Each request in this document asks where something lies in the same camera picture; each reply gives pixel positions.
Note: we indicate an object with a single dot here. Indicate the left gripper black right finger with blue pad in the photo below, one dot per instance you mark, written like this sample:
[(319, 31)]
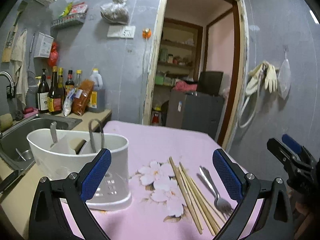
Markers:
[(264, 203)]

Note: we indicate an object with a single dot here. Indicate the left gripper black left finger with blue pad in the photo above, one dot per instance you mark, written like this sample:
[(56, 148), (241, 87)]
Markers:
[(47, 217)]

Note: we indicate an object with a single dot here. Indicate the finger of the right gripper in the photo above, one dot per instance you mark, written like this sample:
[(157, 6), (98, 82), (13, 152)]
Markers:
[(298, 149), (290, 161)]

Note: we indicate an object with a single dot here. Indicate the steel fork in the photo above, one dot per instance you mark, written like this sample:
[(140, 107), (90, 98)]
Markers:
[(222, 205)]

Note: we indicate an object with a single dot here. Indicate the white plastic utensil caddy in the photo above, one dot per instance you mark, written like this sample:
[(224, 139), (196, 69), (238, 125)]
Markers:
[(72, 151)]

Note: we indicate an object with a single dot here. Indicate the steel bowl in sink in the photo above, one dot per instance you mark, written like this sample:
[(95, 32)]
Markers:
[(25, 155)]

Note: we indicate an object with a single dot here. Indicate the clear hanging plastic bag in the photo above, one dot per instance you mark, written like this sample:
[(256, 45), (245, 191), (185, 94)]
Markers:
[(284, 78)]

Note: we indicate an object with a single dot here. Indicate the cream rubber gloves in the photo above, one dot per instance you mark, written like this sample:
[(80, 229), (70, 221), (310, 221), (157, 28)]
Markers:
[(264, 73)]

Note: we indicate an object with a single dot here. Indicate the steel tongs in caddy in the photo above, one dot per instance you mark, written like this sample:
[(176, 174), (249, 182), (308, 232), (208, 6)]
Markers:
[(94, 135)]

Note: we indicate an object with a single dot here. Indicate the pink floral tablecloth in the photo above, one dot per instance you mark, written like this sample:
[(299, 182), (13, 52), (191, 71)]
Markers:
[(158, 209)]

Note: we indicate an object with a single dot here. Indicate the dark grey cabinet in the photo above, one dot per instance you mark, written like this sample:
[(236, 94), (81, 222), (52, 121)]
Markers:
[(194, 111)]

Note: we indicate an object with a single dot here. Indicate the yellow sponge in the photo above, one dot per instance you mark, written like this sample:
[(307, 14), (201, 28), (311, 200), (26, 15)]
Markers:
[(6, 121)]

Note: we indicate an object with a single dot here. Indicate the pink soap dish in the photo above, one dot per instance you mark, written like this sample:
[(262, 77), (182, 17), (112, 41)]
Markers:
[(30, 111)]

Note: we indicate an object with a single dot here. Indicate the black monitor box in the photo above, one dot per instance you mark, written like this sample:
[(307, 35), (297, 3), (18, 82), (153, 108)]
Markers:
[(210, 82)]

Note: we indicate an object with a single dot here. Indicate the white seasoning bag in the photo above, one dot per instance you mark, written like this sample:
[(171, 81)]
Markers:
[(67, 105)]

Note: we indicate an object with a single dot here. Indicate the dark sauce bottle yellow cap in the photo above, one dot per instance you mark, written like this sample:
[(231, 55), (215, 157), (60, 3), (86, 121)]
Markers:
[(54, 95)]

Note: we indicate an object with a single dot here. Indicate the orange spice bag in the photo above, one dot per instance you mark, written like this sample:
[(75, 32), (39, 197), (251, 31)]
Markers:
[(82, 97)]

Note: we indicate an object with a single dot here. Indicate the pink cloth on cabinet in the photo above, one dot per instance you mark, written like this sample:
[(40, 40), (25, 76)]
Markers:
[(182, 86)]

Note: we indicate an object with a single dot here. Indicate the soy sauce bottle red label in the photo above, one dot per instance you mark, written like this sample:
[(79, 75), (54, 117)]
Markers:
[(69, 85)]

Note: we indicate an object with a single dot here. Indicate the clear bottle yellow cap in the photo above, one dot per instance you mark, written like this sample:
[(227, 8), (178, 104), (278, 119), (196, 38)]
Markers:
[(77, 81)]

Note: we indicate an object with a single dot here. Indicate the wooden shelf unit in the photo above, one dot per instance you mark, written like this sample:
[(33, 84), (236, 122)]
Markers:
[(178, 58)]

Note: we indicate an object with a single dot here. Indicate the red plastic bag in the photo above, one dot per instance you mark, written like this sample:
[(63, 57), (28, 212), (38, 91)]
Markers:
[(54, 55)]

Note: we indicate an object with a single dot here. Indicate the hanging dirty cloth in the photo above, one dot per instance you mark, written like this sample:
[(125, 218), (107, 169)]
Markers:
[(20, 70)]

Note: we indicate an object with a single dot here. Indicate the wooden door frame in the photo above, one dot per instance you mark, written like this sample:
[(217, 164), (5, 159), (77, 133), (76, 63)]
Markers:
[(225, 47)]

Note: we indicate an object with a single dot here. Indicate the steel utensil handle in caddy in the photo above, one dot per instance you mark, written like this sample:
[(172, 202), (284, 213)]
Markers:
[(53, 132)]

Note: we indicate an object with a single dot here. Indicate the white utensil box on wall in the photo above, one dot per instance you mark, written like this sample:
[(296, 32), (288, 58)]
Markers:
[(43, 46)]

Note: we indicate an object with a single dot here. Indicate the orange wall hook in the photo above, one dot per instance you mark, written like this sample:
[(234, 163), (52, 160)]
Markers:
[(146, 33)]

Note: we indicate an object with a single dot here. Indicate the grey wall shelf basket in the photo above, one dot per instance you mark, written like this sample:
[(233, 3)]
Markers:
[(68, 21)]

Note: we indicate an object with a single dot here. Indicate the white wall socket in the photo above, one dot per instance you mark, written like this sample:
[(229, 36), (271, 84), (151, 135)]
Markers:
[(121, 31)]

